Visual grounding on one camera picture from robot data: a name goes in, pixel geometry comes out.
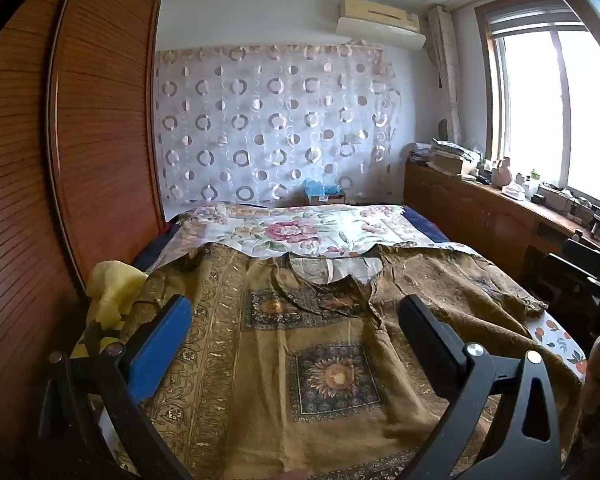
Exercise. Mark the blue plastic bag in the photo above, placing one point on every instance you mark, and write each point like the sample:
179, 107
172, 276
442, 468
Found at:
320, 187

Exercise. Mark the circle-patterned sheer curtain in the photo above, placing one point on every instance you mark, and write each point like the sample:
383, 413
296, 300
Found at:
280, 125

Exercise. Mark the window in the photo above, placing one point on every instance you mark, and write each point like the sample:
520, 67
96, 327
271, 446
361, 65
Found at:
530, 110

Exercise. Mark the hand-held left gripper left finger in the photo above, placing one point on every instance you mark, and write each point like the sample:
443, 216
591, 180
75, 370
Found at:
160, 350

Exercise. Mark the pink figurine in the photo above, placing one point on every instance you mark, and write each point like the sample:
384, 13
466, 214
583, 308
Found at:
502, 172

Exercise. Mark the white tissue pack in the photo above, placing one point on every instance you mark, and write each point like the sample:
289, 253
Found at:
512, 191

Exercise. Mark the pile of papers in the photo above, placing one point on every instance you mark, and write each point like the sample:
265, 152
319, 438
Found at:
450, 155

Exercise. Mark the yellow plush toy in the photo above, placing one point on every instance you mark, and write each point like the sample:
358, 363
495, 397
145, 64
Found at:
112, 290

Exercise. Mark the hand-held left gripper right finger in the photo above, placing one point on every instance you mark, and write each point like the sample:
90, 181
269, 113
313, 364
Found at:
430, 340

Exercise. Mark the orange-print bed sheet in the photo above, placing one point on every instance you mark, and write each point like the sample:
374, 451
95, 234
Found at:
555, 335

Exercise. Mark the grey box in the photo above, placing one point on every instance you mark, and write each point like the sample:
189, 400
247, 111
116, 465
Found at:
557, 197

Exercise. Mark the gathered beige curtain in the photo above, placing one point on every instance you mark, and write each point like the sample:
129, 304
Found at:
447, 70

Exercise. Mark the wooden side cabinet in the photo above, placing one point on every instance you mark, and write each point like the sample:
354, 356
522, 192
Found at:
470, 215

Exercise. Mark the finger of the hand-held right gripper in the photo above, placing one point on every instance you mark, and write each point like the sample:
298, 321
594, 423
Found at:
575, 275
590, 255

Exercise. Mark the beige air conditioner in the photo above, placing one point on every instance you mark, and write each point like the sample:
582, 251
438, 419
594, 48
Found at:
380, 15

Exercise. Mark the brown patterned shirt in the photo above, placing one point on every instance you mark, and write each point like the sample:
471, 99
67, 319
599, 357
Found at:
260, 360

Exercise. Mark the wooden wardrobe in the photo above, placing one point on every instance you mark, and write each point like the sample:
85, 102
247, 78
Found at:
95, 135

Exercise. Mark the floral blanket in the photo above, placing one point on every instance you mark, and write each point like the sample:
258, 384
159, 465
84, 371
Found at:
290, 232

